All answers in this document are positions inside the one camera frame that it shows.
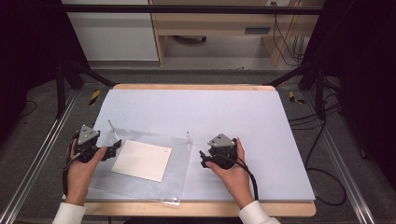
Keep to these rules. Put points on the black horizontal bar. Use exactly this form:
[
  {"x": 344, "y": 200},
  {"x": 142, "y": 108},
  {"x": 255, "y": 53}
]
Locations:
[{"x": 186, "y": 9}]

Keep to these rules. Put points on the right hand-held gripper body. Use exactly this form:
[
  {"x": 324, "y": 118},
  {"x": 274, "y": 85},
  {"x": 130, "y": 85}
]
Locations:
[{"x": 221, "y": 143}]

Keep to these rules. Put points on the white cabinet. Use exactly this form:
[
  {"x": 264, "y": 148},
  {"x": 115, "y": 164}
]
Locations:
[{"x": 115, "y": 37}]

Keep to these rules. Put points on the person's left hand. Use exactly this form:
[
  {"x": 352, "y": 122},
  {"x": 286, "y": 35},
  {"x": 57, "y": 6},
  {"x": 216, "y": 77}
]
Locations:
[{"x": 79, "y": 177}]

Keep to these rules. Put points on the clear acrylic picture frame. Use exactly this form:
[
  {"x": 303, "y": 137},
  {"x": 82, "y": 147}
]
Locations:
[{"x": 177, "y": 168}]

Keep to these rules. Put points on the black metal stand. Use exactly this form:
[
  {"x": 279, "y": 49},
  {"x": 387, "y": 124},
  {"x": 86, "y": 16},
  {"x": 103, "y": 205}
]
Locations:
[
  {"x": 60, "y": 93},
  {"x": 320, "y": 93}
]

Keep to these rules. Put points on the aluminium rail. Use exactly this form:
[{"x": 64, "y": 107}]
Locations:
[
  {"x": 342, "y": 161},
  {"x": 37, "y": 155}
]

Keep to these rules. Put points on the light wood desk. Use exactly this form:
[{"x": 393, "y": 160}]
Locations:
[{"x": 202, "y": 23}]

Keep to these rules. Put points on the boat painting picture card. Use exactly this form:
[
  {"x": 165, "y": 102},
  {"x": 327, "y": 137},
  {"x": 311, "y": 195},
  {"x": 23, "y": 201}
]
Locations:
[{"x": 141, "y": 160}]

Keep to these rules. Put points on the black curtain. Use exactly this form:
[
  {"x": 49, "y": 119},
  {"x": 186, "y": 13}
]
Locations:
[
  {"x": 364, "y": 77},
  {"x": 28, "y": 46}
]

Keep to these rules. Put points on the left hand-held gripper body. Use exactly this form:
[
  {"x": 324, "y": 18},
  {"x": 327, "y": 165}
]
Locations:
[{"x": 88, "y": 134}]

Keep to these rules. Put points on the person's right hand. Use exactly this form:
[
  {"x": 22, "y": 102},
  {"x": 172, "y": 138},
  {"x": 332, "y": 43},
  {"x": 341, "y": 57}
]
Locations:
[{"x": 236, "y": 180}]

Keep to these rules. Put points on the white table sheet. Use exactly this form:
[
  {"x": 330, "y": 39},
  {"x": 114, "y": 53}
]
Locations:
[{"x": 249, "y": 124}]

